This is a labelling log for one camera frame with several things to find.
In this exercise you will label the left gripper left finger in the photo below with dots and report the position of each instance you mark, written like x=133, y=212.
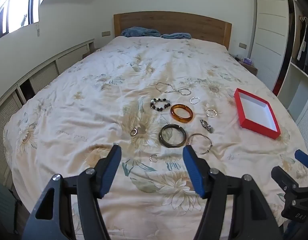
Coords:
x=51, y=217

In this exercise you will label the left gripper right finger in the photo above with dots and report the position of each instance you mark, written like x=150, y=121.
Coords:
x=252, y=217

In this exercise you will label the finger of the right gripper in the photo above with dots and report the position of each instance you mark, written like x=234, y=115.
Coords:
x=302, y=157

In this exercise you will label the thin silver bangle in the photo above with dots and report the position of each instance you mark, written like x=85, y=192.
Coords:
x=200, y=143

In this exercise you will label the amber bangle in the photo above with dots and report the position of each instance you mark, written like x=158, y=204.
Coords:
x=181, y=113

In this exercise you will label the dark green bangle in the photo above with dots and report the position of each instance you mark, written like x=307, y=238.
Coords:
x=172, y=136

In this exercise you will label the red jewelry box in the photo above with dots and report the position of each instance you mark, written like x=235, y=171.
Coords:
x=256, y=114

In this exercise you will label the floral cream bed quilt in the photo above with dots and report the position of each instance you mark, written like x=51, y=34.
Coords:
x=105, y=99

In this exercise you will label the wooden nightstand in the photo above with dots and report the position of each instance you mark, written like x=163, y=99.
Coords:
x=249, y=67

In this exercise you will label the white low cabinet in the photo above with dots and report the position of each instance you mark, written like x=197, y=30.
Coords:
x=31, y=84

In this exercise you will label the purple tissue box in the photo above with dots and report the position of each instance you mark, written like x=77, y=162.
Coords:
x=247, y=61

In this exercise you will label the white wardrobe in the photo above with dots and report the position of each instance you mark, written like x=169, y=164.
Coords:
x=279, y=52

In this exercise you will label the blue pillow right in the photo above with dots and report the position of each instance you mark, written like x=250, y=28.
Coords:
x=176, y=36

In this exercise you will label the wooden headboard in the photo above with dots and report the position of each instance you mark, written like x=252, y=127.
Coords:
x=168, y=22

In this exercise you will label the window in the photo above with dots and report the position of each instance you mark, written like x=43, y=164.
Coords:
x=15, y=14

